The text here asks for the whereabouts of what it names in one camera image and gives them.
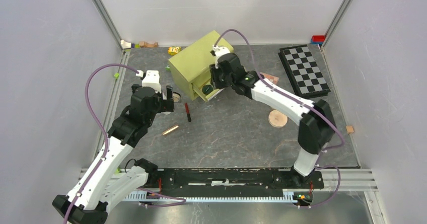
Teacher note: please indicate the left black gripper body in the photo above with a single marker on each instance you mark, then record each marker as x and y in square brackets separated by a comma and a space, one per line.
[161, 104]

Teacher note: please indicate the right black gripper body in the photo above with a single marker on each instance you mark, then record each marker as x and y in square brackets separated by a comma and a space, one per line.
[221, 80]

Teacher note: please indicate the green round puff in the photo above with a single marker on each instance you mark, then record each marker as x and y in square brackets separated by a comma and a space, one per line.
[207, 89]

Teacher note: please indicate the green metal drawer box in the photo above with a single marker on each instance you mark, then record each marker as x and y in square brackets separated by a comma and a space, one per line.
[190, 67]

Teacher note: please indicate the round pink powder puff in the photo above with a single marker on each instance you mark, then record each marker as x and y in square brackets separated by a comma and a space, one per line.
[277, 119]

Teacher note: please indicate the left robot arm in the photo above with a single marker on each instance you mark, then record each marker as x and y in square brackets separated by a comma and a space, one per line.
[93, 198]

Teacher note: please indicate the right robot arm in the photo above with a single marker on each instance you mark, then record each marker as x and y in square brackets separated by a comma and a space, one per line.
[314, 119]

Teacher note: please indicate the round powder jar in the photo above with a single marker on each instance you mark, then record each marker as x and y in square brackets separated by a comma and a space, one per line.
[176, 97]

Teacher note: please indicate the rose gold lipstick tube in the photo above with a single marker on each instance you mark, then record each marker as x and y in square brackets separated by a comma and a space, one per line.
[171, 129]

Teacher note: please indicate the red black lip pencil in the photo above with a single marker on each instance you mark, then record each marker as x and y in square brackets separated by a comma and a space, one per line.
[187, 112]

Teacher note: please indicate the pink eyeshadow palette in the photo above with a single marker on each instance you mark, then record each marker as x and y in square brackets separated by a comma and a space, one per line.
[271, 78]

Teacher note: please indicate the yellow toy car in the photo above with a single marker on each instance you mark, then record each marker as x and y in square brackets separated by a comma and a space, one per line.
[174, 50]

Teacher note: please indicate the wooden toy blocks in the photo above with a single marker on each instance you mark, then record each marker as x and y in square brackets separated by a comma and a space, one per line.
[142, 44]

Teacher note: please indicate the black white checkerboard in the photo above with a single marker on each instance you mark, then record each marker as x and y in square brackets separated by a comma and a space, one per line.
[303, 72]

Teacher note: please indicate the red blue blocks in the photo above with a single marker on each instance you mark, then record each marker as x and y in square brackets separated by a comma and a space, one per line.
[317, 39]

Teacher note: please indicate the small wooden cube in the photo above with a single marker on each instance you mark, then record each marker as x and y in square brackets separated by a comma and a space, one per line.
[350, 129]

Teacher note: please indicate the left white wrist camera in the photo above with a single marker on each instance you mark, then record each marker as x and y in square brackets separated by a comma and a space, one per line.
[150, 78]

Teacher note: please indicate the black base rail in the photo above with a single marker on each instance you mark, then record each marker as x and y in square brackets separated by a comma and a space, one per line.
[231, 182]

